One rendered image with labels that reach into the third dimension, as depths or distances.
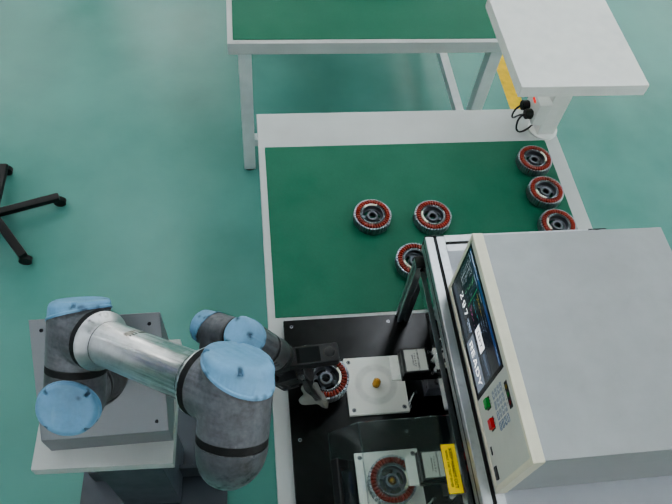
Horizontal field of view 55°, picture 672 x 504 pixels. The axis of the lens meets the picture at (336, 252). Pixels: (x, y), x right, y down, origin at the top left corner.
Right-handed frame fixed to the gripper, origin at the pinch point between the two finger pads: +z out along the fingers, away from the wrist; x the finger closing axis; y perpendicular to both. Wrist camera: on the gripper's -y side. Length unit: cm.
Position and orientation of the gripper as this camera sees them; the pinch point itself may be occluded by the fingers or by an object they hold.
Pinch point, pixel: (326, 379)
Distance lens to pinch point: 160.1
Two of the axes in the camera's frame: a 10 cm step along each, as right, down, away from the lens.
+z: 4.4, 4.4, 7.8
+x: 1.1, 8.4, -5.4
